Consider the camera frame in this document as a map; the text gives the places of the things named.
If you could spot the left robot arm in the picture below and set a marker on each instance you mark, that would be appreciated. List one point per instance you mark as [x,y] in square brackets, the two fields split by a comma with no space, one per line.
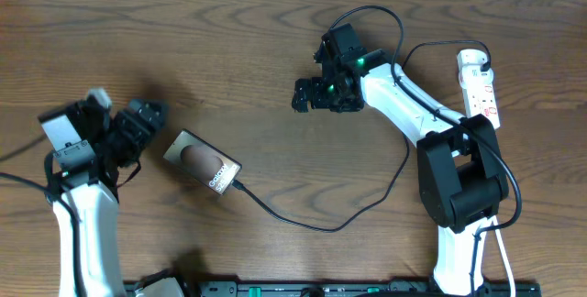
[90,146]

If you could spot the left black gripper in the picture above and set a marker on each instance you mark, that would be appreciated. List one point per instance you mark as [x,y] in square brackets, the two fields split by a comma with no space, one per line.
[127,128]

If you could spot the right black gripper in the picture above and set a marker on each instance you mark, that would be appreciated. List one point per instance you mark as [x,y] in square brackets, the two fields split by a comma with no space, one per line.
[316,99]

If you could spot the black mounting rail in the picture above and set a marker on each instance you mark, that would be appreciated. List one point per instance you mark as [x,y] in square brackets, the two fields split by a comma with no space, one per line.
[226,288]

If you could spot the white charger plug adapter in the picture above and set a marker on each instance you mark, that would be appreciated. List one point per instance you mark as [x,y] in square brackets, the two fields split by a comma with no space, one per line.
[474,57]

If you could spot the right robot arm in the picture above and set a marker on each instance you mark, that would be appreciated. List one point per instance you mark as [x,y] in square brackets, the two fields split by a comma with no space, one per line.
[461,174]

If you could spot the white power strip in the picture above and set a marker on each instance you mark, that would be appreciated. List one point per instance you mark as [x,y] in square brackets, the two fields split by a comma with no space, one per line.
[478,93]

